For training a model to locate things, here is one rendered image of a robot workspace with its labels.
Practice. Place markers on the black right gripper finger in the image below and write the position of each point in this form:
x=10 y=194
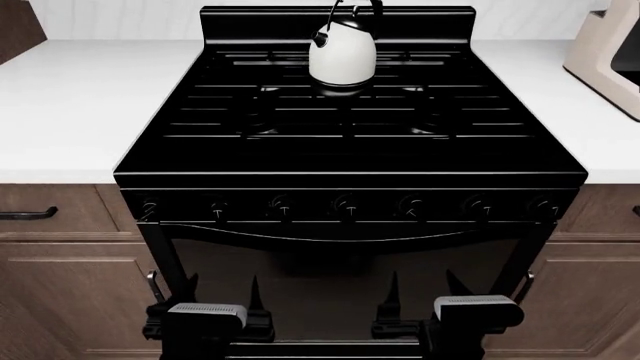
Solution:
x=457 y=287
x=394 y=292

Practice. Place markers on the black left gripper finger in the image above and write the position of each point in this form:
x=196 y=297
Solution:
x=256 y=296
x=192 y=290

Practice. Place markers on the black stove knob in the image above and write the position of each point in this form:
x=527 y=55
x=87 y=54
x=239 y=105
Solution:
x=478 y=207
x=544 y=207
x=217 y=208
x=149 y=207
x=348 y=207
x=282 y=207
x=412 y=207

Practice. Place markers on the black gas range stove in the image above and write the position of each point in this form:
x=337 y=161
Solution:
x=350 y=157

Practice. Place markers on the black cast iron stove grate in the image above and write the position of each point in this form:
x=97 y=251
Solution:
x=300 y=112

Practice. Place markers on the black robot torso bar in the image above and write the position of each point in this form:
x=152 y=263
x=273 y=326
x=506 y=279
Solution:
x=322 y=350

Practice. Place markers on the brown wooden cabinet door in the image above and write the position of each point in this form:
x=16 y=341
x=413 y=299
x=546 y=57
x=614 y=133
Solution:
x=70 y=292
x=580 y=292

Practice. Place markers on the brown wooden drawer front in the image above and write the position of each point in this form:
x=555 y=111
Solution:
x=60 y=198
x=607 y=210

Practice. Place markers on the beige countertop appliance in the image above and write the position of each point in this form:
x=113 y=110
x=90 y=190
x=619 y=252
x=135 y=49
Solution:
x=600 y=56

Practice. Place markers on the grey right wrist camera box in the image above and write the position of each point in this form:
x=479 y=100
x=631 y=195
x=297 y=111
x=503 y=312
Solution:
x=472 y=305

